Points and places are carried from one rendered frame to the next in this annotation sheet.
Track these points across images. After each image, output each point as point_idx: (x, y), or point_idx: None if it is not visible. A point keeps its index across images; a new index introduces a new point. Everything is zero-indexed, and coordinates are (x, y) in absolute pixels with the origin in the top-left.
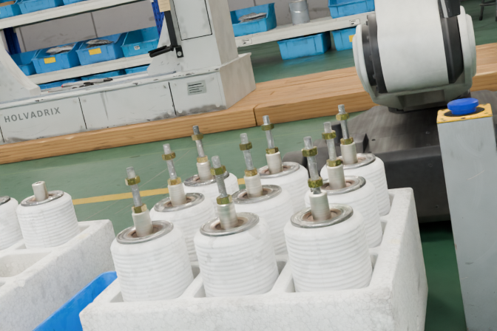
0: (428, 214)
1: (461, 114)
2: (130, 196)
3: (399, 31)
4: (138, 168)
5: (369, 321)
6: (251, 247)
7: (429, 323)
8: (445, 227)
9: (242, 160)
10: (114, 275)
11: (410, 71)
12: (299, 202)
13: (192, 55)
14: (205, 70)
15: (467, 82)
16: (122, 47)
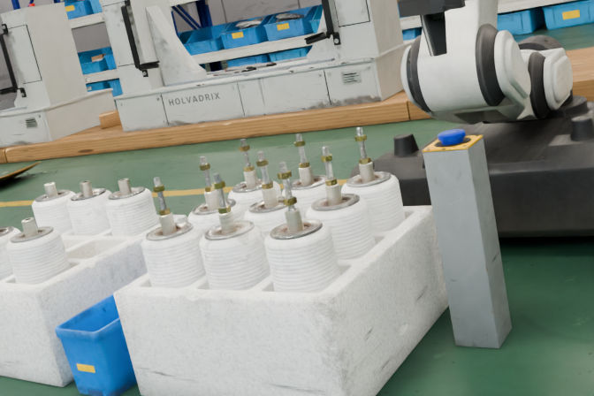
0: None
1: (445, 145)
2: None
3: (437, 56)
4: (278, 159)
5: (313, 320)
6: (239, 251)
7: (431, 332)
8: (510, 244)
9: (375, 158)
10: None
11: (447, 94)
12: None
13: (349, 43)
14: (361, 59)
15: (517, 103)
16: (311, 22)
